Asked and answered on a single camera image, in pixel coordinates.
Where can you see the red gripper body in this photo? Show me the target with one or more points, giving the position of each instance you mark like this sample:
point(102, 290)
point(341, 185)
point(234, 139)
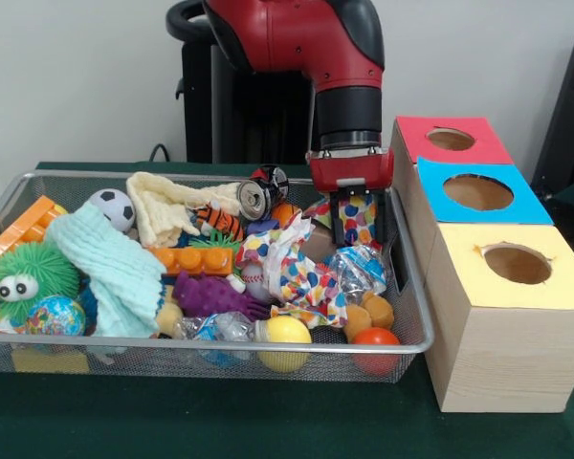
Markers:
point(351, 169)

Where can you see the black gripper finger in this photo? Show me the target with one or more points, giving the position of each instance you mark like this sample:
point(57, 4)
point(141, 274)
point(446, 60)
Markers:
point(337, 220)
point(381, 215)

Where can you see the polka dot cloth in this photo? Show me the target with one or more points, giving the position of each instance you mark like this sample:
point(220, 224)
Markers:
point(292, 282)

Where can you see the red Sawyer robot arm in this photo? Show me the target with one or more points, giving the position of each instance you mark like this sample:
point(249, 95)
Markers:
point(315, 43)

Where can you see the wooden three-hole box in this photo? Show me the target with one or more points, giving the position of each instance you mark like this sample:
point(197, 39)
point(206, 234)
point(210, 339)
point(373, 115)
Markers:
point(502, 358)

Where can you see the crushed soda can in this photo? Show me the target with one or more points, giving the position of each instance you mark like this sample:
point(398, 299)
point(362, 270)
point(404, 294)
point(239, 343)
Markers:
point(260, 191)

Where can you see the yellow ball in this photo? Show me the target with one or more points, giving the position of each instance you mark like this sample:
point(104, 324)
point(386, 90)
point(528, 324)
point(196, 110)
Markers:
point(284, 334)

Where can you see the red orange ball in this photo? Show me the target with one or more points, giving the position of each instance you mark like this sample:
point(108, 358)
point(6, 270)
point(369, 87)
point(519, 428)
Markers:
point(375, 342)

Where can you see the orange studded building brick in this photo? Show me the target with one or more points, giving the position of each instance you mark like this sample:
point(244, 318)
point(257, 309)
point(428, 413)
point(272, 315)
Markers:
point(196, 260)

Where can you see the purple knobbly toy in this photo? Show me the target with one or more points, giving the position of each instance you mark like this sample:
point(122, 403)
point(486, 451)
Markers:
point(210, 296)

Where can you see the cream waffle cloth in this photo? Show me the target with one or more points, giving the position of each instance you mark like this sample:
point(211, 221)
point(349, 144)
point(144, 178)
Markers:
point(158, 205)

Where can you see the black panel stand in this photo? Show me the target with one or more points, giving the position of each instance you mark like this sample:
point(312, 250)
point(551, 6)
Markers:
point(564, 119)

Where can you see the small soccer ball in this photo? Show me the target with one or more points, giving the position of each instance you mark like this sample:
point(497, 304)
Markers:
point(112, 208)

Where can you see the mint green cloth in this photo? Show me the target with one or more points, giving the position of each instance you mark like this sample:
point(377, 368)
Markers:
point(115, 272)

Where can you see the dark green tablecloth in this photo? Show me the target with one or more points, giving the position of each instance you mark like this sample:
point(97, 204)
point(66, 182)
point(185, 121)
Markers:
point(220, 421)

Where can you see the globe print ball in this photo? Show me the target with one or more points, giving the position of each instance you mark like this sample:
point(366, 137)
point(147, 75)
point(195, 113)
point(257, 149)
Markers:
point(55, 315)

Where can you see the green spiky ball with eyes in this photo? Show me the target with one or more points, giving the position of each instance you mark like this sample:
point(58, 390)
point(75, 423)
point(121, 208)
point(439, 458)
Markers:
point(28, 272)

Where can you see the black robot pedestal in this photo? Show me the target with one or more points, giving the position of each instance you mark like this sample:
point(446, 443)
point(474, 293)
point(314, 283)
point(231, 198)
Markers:
point(249, 115)

